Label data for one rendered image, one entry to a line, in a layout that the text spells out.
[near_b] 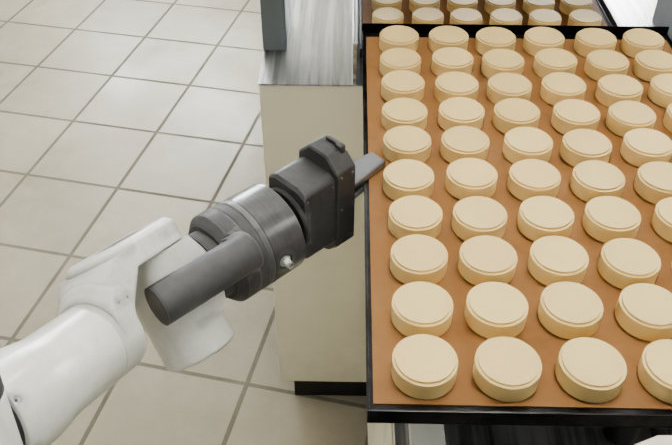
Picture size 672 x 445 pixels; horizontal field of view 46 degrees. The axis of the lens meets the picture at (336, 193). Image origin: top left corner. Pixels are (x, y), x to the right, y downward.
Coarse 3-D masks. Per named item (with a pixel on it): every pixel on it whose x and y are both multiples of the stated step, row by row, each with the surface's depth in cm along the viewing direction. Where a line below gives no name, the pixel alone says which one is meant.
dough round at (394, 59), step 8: (392, 48) 96; (400, 48) 96; (384, 56) 94; (392, 56) 94; (400, 56) 94; (408, 56) 94; (416, 56) 94; (384, 64) 93; (392, 64) 93; (400, 64) 93; (408, 64) 93; (416, 64) 93; (384, 72) 94; (416, 72) 94
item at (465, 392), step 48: (432, 96) 91; (480, 96) 91; (432, 144) 84; (384, 192) 78; (432, 192) 78; (624, 192) 78; (384, 240) 72; (528, 240) 72; (576, 240) 72; (384, 288) 67; (528, 288) 68; (384, 336) 63; (480, 336) 63; (528, 336) 63; (624, 336) 63; (384, 384) 60; (624, 384) 60
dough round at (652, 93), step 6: (654, 78) 91; (660, 78) 91; (666, 78) 91; (654, 84) 90; (660, 84) 90; (666, 84) 90; (648, 90) 91; (654, 90) 89; (660, 90) 89; (666, 90) 89; (648, 96) 91; (654, 96) 90; (660, 96) 89; (666, 96) 88; (654, 102) 90; (660, 102) 89; (666, 102) 89
